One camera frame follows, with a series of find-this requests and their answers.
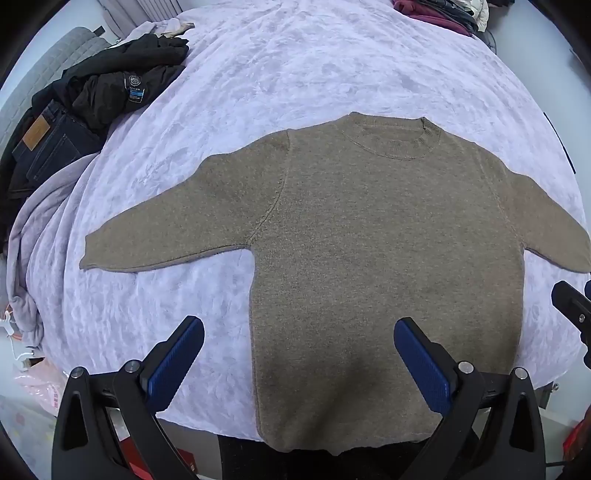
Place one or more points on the black jacket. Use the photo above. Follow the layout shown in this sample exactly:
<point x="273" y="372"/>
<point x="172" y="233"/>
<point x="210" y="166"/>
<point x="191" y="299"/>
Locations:
<point x="115" y="60"/>

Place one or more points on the pleated white curtain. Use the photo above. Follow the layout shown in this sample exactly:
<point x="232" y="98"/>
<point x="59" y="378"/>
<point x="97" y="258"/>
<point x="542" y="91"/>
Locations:
<point x="157" y="7"/>

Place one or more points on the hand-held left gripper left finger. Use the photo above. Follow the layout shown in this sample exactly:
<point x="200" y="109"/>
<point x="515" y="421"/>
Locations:
<point x="178" y="360"/>

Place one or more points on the pink plastic bag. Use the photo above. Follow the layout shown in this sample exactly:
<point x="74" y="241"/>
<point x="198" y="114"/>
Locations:
<point x="41" y="387"/>

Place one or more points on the white clothes hanger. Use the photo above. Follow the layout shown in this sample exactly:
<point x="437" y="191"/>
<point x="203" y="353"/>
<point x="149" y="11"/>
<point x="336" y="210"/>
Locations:
<point x="11" y="330"/>

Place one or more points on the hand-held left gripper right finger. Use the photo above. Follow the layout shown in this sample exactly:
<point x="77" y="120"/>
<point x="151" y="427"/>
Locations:
<point x="422" y="364"/>

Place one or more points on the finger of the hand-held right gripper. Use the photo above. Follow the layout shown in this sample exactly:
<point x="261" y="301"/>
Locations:
<point x="572" y="302"/>

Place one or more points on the grey quilted cushion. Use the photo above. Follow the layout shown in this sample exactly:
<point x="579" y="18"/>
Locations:
<point x="55" y="50"/>

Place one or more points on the pile of clothes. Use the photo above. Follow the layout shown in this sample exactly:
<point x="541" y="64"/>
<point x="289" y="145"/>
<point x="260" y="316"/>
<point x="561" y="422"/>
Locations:
<point x="434" y="11"/>

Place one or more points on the dark blue jeans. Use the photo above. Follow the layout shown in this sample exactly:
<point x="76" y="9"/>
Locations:
<point x="51" y="147"/>

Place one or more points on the brown knit sweater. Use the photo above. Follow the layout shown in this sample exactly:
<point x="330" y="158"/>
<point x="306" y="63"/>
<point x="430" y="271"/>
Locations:
<point x="369" y="230"/>

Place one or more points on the lavender fleece blanket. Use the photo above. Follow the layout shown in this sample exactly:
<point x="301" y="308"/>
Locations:
<point x="277" y="69"/>

